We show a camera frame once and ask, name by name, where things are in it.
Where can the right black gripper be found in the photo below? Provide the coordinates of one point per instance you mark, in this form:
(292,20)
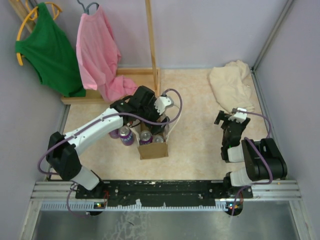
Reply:
(223,116)

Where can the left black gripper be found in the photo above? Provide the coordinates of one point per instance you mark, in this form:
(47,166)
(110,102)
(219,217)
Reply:
(155,129)

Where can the purple soda can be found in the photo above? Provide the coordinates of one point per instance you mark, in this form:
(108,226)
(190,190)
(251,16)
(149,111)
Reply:
(114,134)

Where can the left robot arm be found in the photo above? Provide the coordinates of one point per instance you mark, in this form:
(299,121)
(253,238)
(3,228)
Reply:
(64,149)

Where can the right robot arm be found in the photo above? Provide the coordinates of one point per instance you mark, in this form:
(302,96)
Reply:
(263,162)

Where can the wooden clothes rack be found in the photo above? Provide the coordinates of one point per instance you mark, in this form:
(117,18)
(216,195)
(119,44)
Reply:
(149,77)

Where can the cream folded cloth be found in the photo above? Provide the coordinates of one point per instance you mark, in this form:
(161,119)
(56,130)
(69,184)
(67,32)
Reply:
(228,86)

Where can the pink shirt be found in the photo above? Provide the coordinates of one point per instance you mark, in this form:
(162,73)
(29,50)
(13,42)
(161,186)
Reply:
(98,57)

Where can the green tank top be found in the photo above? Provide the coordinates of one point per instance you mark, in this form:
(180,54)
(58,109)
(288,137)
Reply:
(51,54)

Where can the grey clothes hanger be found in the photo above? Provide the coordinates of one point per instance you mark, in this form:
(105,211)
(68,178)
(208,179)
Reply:
(86,9)

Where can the yellow clothes hanger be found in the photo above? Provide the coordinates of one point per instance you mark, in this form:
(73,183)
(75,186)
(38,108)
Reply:
(33,15)

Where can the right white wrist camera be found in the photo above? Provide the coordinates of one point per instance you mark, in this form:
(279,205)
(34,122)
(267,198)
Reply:
(239,115)

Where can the canvas bag with white handles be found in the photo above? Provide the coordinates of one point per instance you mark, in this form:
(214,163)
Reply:
(155,150)

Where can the metal corner post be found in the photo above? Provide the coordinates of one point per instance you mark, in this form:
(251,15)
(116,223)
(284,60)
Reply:
(272,36)

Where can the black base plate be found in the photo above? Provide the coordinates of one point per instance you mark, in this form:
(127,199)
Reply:
(158,193)

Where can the aluminium rail frame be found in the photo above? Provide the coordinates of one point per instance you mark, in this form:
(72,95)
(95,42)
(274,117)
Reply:
(282,190)

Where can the white cable duct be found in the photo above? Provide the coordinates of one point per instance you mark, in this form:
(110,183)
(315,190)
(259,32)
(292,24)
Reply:
(93,206)

